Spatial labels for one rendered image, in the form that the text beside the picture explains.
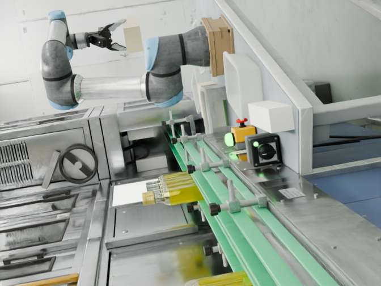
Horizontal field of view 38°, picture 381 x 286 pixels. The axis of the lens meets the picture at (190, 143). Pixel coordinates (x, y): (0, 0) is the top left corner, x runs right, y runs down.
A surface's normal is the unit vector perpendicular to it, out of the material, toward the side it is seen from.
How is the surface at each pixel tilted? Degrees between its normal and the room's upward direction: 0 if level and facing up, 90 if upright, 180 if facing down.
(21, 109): 90
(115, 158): 90
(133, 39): 90
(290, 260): 90
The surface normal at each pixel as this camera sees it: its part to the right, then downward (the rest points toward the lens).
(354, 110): 0.16, 0.47
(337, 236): -0.15, -0.98
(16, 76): 0.11, 0.14
